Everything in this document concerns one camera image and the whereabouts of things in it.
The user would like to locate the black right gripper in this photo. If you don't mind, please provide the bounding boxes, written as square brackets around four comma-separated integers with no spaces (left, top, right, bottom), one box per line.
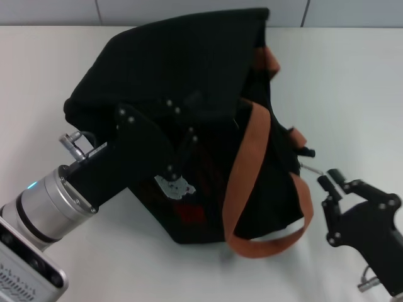
[317,169,403,297]

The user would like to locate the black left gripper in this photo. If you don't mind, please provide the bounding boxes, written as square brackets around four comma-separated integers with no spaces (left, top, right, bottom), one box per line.
[60,96,206,214]

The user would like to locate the black food bag brown handles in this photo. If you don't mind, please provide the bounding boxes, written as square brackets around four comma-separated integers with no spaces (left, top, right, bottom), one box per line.
[62,7,323,259]

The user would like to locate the silver right gripper cable connector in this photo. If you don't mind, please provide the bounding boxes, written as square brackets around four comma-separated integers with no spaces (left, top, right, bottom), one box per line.
[356,265,389,294]

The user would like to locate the silver gripper cable connector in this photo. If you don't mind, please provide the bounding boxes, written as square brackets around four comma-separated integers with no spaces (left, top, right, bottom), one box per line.
[59,131,107,162]
[356,265,389,294]

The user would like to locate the silver left gripper cable connector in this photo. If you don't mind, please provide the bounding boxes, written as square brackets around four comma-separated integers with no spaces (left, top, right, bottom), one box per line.
[59,131,107,162]

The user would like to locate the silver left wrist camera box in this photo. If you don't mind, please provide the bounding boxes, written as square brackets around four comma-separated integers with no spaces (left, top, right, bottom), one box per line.
[0,216,69,302]

